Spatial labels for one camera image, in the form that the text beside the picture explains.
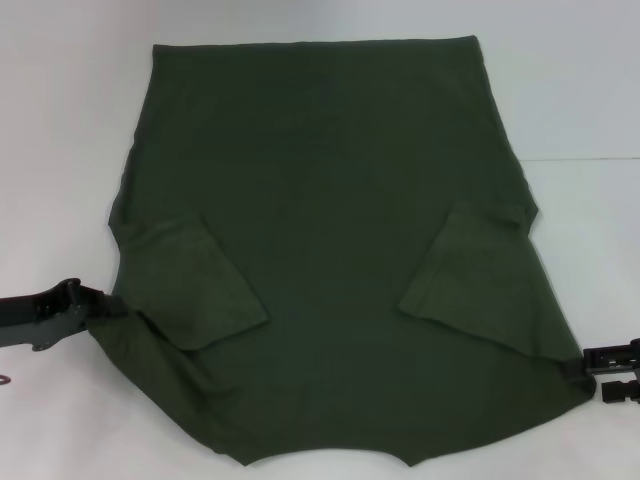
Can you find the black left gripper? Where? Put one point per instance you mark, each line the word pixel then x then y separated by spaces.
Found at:
pixel 40 315

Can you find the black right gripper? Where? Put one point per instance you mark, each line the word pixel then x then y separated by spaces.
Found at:
pixel 636 357

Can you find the dark green t-shirt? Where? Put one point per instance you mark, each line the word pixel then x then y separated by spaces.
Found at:
pixel 325 200

